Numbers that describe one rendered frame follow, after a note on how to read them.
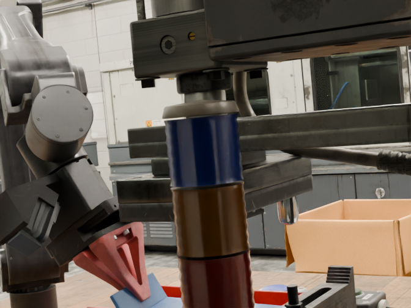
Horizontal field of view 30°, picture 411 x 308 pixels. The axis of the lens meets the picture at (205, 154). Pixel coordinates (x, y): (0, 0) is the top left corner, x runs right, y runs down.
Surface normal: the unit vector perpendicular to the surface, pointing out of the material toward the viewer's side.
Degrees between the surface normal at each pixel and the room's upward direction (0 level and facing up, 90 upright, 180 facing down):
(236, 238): 76
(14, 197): 61
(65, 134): 70
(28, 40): 24
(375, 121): 90
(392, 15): 90
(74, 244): 96
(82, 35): 90
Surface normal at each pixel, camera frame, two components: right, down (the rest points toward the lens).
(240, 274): 0.59, -0.25
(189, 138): -0.36, -0.16
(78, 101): 0.30, -0.32
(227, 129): 0.64, 0.22
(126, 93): -0.57, 0.10
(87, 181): 0.67, -0.51
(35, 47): 0.06, -0.90
